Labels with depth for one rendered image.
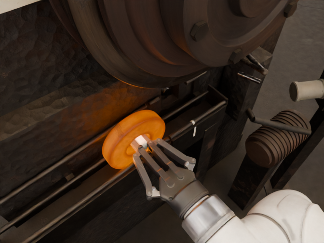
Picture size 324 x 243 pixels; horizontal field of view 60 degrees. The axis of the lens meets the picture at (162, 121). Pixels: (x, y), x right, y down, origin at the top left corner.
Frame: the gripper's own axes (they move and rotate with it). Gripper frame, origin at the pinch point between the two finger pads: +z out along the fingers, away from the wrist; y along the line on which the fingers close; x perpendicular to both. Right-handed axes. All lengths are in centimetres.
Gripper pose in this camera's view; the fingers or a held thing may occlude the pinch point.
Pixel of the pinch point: (135, 136)
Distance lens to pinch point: 63.1
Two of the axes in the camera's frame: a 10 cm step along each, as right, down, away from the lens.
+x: 0.3, -5.8, -8.1
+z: -6.2, -6.5, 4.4
